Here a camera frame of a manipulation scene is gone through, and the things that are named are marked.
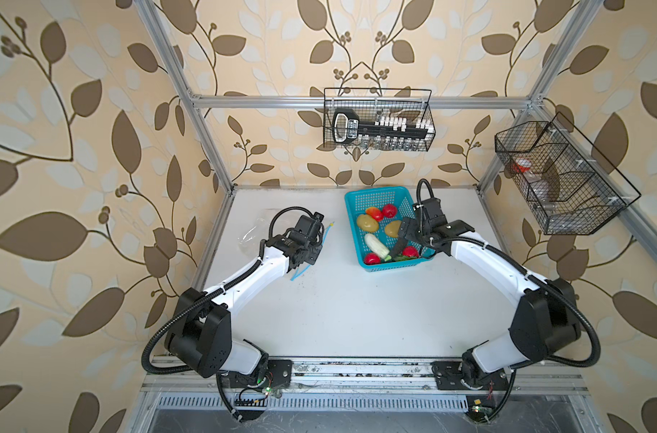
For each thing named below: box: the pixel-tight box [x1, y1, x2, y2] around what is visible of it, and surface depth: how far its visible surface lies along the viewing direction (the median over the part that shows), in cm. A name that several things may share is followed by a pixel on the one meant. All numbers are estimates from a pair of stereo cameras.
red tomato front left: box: [363, 252, 381, 266], surface depth 95 cm
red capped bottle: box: [511, 157, 541, 184], surface depth 84 cm
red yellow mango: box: [366, 206, 384, 222], surface depth 110 cm
